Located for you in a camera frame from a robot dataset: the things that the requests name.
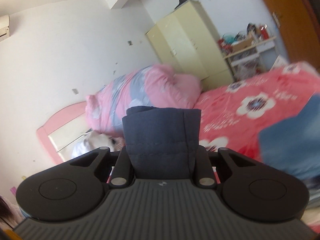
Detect white shelf unit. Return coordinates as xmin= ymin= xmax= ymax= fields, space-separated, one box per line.
xmin=223 ymin=36 xmax=279 ymax=81

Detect beige white crumpled clothes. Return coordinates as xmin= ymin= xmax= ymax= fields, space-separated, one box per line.
xmin=72 ymin=131 xmax=125 ymax=158

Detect white air conditioner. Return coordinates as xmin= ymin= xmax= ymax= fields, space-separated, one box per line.
xmin=0 ymin=14 xmax=10 ymax=41

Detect cardboard box on shelf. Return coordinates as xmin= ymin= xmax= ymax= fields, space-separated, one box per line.
xmin=231 ymin=37 xmax=254 ymax=53

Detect blue denim folded garment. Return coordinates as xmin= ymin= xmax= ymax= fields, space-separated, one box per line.
xmin=257 ymin=92 xmax=320 ymax=188

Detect red floral bed blanket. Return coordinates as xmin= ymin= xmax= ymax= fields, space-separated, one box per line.
xmin=194 ymin=61 xmax=320 ymax=227

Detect dark grey shorts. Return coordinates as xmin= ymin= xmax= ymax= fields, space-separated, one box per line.
xmin=122 ymin=106 xmax=201 ymax=179

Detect pink bed headboard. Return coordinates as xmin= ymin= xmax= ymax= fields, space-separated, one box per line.
xmin=36 ymin=101 xmax=89 ymax=165

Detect pink grey floral duvet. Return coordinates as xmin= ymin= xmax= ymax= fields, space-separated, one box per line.
xmin=86 ymin=64 xmax=202 ymax=137

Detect cream yellow wardrobe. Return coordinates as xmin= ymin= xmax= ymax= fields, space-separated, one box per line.
xmin=146 ymin=0 xmax=234 ymax=90

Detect brown wooden door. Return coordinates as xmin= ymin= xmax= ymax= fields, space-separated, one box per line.
xmin=263 ymin=0 xmax=319 ymax=68

